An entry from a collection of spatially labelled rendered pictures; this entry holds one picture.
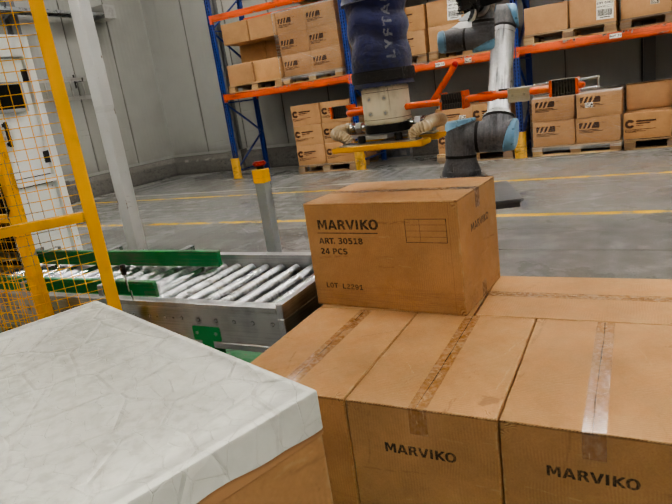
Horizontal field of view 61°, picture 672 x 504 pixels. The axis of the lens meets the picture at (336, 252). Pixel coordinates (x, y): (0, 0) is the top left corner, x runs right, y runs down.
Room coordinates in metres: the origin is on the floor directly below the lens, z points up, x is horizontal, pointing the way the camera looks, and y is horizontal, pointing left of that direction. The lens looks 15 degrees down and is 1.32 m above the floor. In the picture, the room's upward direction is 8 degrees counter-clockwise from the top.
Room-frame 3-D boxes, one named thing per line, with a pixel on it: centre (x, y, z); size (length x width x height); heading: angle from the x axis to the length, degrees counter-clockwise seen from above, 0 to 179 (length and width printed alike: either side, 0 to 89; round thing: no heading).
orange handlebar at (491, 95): (2.14, -0.49, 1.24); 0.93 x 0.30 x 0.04; 61
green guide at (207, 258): (3.26, 1.27, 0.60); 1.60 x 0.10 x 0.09; 61
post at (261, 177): (3.01, 0.33, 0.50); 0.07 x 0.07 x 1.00; 61
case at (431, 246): (2.11, -0.26, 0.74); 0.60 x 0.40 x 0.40; 56
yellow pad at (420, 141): (2.04, -0.21, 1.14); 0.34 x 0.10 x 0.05; 61
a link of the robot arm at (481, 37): (2.49, -0.72, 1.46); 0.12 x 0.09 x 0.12; 64
